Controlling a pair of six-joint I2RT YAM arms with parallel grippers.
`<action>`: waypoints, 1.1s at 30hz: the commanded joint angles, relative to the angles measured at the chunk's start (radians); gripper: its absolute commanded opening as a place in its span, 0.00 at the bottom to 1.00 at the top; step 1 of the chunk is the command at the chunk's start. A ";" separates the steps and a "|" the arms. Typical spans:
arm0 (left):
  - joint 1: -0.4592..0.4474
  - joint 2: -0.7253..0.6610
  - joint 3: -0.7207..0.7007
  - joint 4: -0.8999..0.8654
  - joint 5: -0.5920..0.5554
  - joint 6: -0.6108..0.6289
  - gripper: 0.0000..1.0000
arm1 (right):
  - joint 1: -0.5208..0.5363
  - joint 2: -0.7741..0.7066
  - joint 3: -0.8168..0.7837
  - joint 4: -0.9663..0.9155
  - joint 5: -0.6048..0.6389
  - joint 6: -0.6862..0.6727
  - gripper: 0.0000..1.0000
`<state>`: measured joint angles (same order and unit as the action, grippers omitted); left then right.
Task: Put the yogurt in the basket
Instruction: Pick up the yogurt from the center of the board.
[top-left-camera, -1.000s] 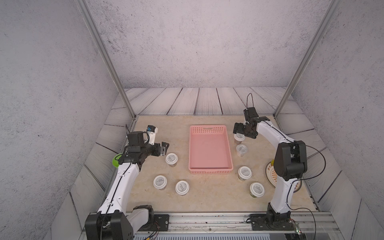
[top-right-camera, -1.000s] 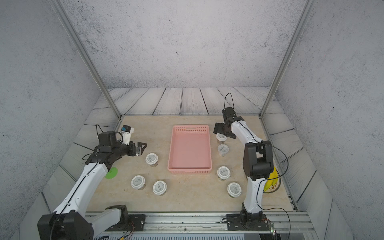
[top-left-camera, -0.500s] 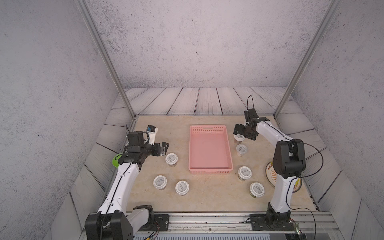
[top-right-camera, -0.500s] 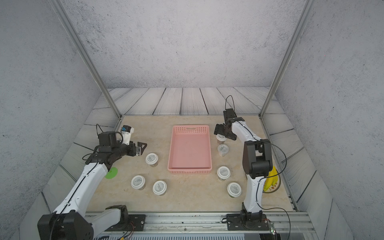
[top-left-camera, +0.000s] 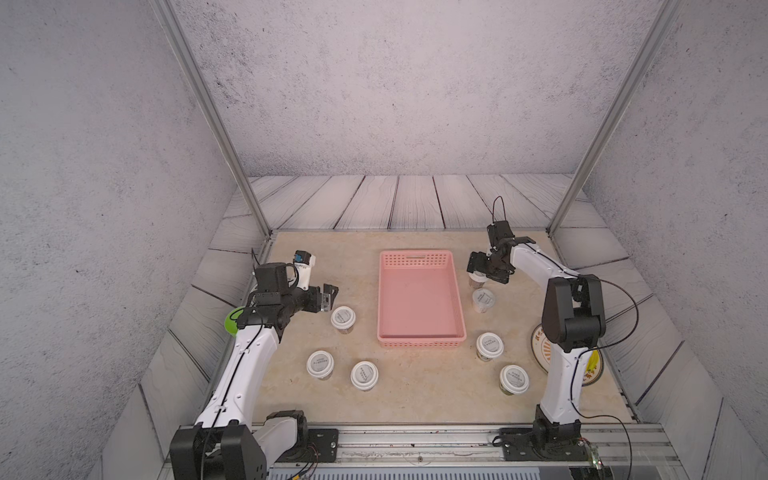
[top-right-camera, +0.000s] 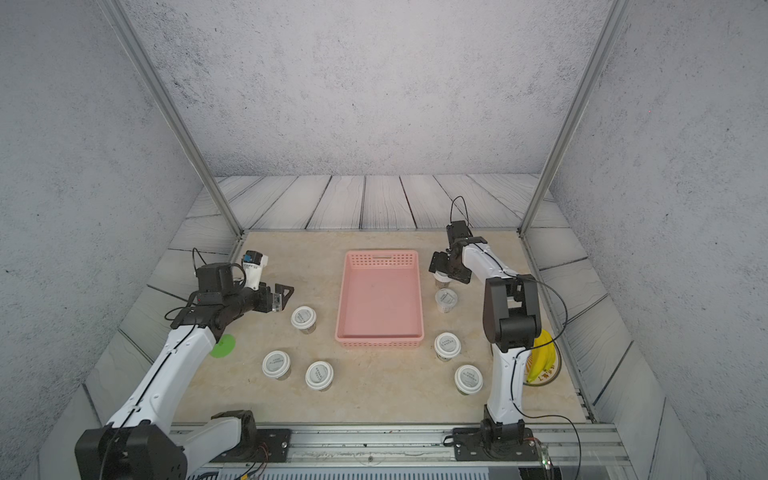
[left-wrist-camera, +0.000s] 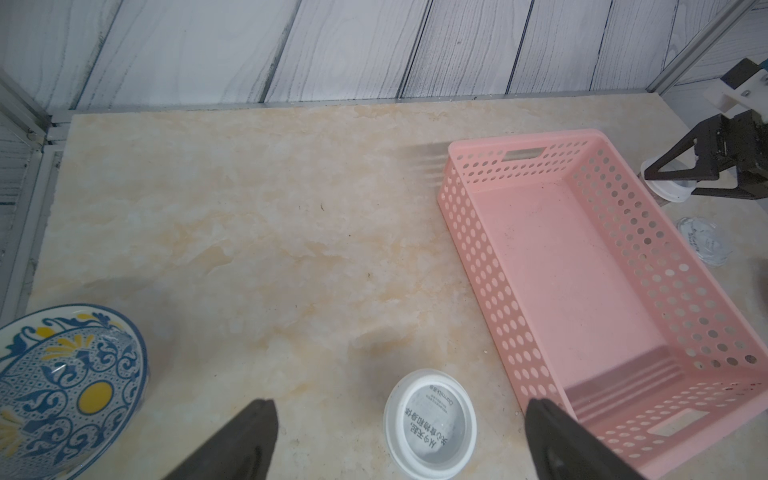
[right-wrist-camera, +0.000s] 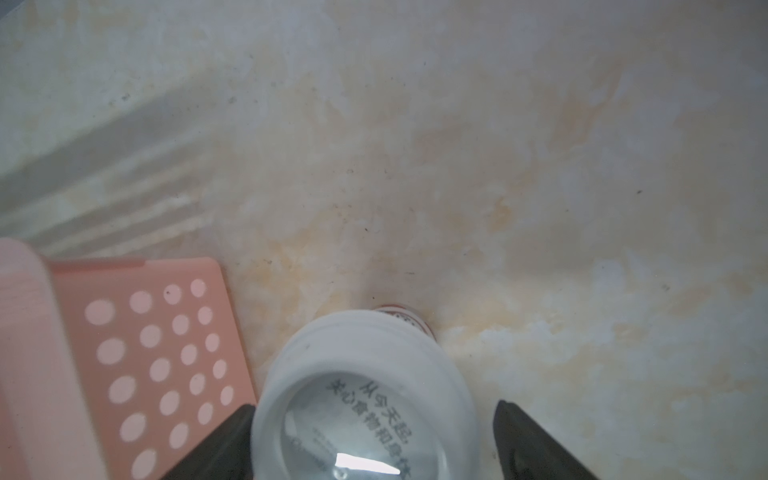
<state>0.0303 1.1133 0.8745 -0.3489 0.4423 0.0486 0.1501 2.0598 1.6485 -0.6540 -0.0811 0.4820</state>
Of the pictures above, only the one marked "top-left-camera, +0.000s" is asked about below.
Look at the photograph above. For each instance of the yellow banana bunch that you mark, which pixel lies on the yellow banana bunch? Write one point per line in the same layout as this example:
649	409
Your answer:
593	364

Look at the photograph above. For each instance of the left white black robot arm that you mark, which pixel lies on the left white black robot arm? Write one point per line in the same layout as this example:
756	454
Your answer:
222	444

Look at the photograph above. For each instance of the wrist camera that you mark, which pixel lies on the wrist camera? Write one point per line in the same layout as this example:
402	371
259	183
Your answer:
303	262
499	233

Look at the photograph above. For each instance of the right aluminium frame post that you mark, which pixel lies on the right aluminium frame post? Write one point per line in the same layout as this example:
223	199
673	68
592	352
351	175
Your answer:
665	18

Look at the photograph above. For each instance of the left aluminium frame post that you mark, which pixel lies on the left aluminium frame post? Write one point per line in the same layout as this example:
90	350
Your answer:
179	44

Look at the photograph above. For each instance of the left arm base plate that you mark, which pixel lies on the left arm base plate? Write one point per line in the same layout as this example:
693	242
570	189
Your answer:
319	445

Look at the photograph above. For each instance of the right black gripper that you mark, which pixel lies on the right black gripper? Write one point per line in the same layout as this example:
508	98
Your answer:
476	260

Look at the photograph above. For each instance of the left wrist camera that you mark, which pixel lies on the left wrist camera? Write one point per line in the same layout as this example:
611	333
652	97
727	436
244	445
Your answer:
303	262

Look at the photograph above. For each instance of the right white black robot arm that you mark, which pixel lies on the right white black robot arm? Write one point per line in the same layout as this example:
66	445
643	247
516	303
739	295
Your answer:
573	320

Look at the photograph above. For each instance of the orange patterned plate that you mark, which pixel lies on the orange patterned plate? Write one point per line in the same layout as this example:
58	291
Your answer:
542	350

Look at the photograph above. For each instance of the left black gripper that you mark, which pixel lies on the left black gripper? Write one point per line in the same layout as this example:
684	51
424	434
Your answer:
326	299

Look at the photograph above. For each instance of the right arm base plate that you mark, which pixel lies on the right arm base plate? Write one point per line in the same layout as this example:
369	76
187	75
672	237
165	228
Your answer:
535	444

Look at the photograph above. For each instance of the green plastic cup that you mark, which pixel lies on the green plastic cup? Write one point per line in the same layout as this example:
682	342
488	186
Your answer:
230	322

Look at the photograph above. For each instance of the aluminium frame post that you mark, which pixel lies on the aluminium frame post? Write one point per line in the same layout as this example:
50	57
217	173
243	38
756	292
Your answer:
179	44
665	18

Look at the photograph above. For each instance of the pink perforated plastic basket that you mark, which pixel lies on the pink perforated plastic basket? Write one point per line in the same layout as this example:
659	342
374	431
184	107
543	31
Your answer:
419	302

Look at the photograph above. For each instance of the yogurt cup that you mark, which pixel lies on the yogurt cup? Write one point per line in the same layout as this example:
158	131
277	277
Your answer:
343	319
483	300
320	365
364	375
477	280
489	346
514	380

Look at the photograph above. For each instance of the aluminium front rail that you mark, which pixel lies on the aluminium front rail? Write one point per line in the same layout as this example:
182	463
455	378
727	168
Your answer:
465	452

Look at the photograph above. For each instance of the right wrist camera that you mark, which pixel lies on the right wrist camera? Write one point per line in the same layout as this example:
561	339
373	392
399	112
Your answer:
499	233

